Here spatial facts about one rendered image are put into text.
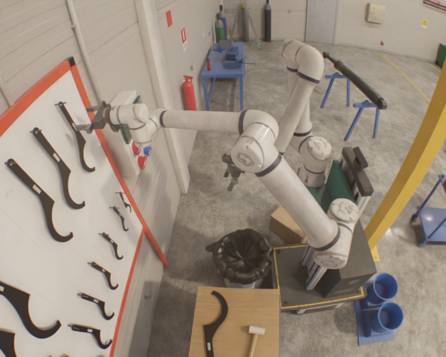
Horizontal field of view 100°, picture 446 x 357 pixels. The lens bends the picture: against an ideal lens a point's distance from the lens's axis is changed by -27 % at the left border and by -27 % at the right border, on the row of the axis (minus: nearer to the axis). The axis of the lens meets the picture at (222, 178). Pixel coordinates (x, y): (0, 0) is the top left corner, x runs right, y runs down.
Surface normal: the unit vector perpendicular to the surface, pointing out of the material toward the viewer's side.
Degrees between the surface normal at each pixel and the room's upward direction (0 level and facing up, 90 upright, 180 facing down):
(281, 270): 0
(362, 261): 0
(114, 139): 90
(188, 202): 0
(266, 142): 47
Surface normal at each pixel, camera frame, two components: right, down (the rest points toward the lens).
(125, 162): -0.08, 0.73
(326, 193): -0.07, -0.69
